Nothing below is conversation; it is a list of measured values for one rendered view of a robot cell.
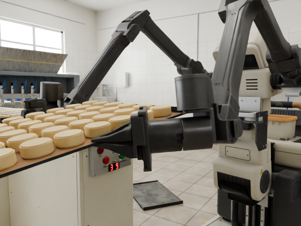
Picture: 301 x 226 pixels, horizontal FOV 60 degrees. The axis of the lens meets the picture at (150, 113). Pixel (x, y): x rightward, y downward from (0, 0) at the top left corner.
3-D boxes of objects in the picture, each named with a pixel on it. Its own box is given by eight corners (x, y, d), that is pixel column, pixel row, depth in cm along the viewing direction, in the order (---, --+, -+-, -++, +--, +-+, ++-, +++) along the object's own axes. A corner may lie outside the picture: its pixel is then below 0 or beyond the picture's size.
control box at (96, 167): (88, 176, 114) (88, 144, 112) (126, 163, 132) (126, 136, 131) (93, 177, 111) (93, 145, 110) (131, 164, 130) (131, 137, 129)
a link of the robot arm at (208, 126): (221, 149, 42) (213, 145, 47) (217, 107, 42) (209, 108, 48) (178, 153, 42) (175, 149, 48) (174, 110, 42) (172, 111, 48)
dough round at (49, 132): (67, 140, 48) (66, 129, 47) (39, 144, 47) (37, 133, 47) (71, 133, 53) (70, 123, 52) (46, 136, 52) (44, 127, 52)
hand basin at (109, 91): (128, 119, 620) (128, 72, 610) (118, 121, 590) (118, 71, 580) (97, 117, 673) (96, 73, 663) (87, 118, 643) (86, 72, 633)
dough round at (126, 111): (111, 121, 60) (109, 112, 59) (119, 116, 64) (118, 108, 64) (131, 120, 58) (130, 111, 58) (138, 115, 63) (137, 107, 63)
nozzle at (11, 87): (9, 105, 159) (7, 75, 157) (14, 104, 161) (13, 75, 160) (14, 105, 155) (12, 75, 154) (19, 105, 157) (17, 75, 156)
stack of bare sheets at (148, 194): (124, 187, 287) (124, 184, 287) (157, 182, 302) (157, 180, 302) (143, 210, 232) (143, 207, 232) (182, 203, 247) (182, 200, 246)
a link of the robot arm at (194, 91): (244, 136, 49) (203, 137, 54) (238, 75, 49) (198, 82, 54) (213, 145, 40) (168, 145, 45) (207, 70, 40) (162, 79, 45)
